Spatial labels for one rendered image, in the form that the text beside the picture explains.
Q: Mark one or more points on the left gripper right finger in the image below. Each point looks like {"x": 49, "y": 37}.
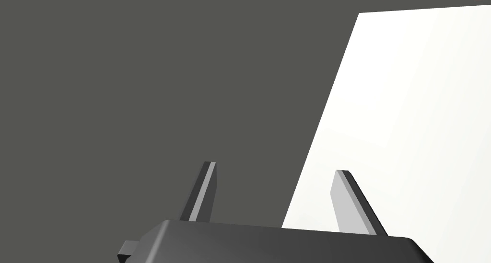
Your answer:
{"x": 351, "y": 209}

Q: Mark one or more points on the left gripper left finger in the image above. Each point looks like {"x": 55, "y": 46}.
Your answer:
{"x": 202, "y": 196}

